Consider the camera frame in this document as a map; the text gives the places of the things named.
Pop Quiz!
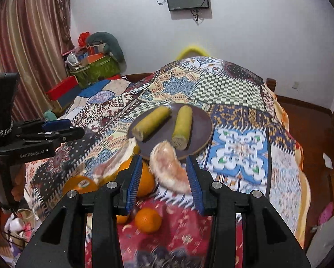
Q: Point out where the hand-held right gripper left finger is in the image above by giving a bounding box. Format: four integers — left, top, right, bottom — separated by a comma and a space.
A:
16, 155, 143, 268

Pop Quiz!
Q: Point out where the large orange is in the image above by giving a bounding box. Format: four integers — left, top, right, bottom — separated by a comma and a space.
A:
118, 156, 156, 199
62, 175, 99, 196

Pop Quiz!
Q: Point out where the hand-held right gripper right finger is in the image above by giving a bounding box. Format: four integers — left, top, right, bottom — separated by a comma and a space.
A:
186, 156, 311, 268

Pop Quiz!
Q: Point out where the red box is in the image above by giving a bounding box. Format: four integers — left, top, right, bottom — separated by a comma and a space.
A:
46, 75, 81, 108

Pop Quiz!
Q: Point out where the pink cloth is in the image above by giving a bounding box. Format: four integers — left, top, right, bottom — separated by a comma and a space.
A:
318, 202, 334, 226

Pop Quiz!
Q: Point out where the yellow pillow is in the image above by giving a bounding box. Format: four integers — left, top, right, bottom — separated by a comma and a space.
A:
175, 44, 212, 60

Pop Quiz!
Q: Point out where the pomelo peel piece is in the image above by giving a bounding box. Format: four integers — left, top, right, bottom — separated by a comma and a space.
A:
93, 138, 141, 183

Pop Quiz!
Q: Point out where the red plastic bag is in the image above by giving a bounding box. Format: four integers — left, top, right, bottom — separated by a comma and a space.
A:
78, 31, 91, 46

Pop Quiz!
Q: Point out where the grey plush toy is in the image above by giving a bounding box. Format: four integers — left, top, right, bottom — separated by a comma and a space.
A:
86, 31, 125, 63

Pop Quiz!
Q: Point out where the patchwork printed blanket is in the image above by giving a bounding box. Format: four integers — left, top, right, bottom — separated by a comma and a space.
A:
23, 56, 311, 268

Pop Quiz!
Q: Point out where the black cable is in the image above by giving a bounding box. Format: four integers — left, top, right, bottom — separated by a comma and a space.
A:
191, 7, 204, 25

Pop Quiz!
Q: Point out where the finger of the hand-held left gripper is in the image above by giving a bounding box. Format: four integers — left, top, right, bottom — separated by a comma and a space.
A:
21, 119, 72, 132
18, 126, 85, 143

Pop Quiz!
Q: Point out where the person's left hand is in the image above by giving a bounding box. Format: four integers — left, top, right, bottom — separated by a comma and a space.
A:
11, 164, 27, 205

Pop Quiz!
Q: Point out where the brown plate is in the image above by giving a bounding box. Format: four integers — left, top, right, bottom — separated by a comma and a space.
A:
127, 103, 214, 161

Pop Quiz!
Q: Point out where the peeled pomelo segment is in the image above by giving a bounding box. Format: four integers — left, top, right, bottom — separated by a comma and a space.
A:
150, 141, 192, 194

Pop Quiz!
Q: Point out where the striped curtain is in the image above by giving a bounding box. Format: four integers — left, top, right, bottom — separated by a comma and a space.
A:
0, 0, 75, 123

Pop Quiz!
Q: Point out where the orange box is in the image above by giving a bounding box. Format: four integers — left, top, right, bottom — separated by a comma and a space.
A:
80, 53, 107, 66

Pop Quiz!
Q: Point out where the green bag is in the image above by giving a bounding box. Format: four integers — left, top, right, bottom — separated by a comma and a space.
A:
69, 56, 120, 89

